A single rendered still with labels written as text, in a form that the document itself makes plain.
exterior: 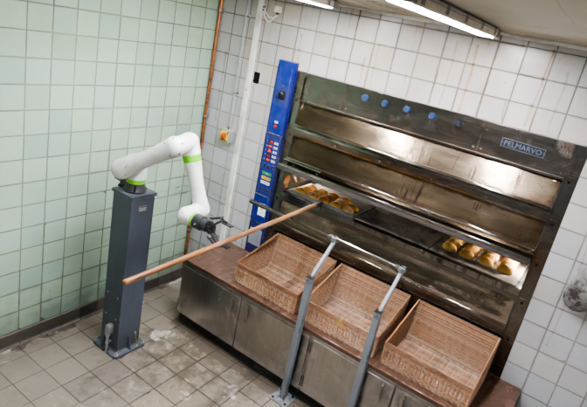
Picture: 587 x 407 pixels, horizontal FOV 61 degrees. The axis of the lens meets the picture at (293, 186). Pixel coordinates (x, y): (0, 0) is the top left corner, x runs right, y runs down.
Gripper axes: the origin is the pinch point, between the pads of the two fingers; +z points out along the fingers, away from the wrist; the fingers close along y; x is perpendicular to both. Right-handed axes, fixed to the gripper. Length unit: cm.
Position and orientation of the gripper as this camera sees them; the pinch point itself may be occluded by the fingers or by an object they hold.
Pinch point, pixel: (228, 237)
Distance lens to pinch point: 290.8
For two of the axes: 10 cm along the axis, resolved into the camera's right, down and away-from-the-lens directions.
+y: -1.9, 9.3, 3.1
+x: -5.5, 1.6, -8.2
